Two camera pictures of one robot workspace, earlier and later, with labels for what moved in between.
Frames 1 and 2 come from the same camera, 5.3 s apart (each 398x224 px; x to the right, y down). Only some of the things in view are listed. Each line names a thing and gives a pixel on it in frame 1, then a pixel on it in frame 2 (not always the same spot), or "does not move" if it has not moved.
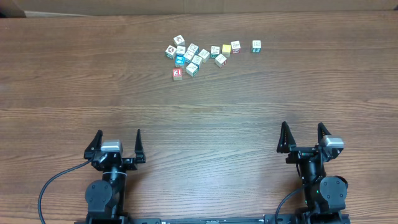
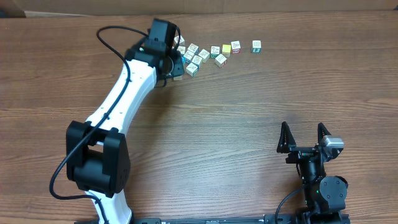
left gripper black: x=138 y=154 → x=178 y=65
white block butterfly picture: x=196 y=59 does not move
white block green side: x=192 y=69 does not move
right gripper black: x=287 y=142 does not move
